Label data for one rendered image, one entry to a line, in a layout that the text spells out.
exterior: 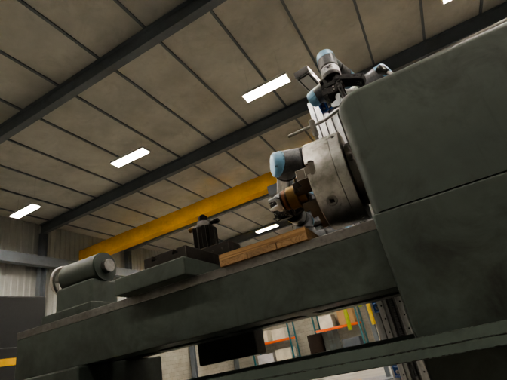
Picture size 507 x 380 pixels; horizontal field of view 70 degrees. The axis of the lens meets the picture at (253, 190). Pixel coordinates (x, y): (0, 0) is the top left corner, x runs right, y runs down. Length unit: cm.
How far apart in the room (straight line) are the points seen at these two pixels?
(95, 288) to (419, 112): 140
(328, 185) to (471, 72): 48
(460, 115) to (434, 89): 10
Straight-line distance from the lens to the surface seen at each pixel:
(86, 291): 173
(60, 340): 166
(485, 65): 115
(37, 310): 606
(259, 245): 112
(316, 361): 92
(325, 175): 113
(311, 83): 226
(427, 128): 106
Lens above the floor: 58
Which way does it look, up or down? 25 degrees up
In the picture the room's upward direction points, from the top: 12 degrees counter-clockwise
